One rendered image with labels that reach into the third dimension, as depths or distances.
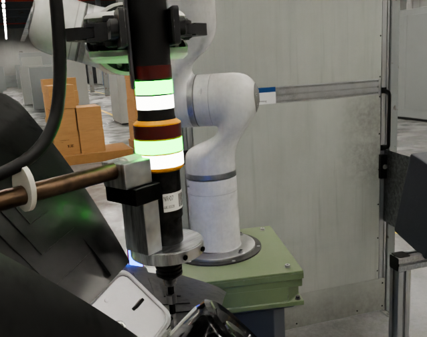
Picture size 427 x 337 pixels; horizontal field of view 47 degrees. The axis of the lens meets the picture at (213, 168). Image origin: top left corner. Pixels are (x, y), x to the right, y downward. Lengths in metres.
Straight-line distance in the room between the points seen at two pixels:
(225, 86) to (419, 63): 9.89
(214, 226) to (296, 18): 1.52
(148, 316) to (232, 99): 0.71
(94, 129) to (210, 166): 6.98
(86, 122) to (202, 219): 6.93
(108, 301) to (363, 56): 2.33
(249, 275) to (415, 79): 10.05
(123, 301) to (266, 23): 2.07
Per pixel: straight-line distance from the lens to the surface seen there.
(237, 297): 1.09
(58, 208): 0.44
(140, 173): 0.42
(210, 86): 1.10
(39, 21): 0.66
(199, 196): 1.14
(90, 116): 8.02
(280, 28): 2.44
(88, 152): 8.09
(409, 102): 11.14
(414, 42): 11.01
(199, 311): 0.41
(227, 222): 1.16
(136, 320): 0.44
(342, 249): 2.78
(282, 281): 1.09
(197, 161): 1.12
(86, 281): 0.43
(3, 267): 0.19
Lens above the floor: 1.46
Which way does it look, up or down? 12 degrees down
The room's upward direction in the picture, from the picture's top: 3 degrees counter-clockwise
